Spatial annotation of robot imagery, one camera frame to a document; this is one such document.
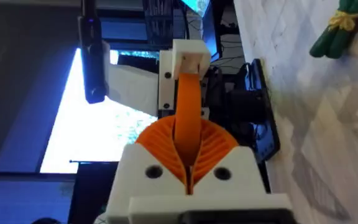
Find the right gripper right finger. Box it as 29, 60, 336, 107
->
192, 118, 272, 195

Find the dark computer monitor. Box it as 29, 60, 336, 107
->
178, 0, 225, 63

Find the bright computer monitor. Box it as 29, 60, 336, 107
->
39, 47, 161, 174

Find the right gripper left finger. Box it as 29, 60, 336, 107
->
106, 115, 188, 224

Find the green vegetable with yellow tie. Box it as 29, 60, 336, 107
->
308, 0, 358, 60

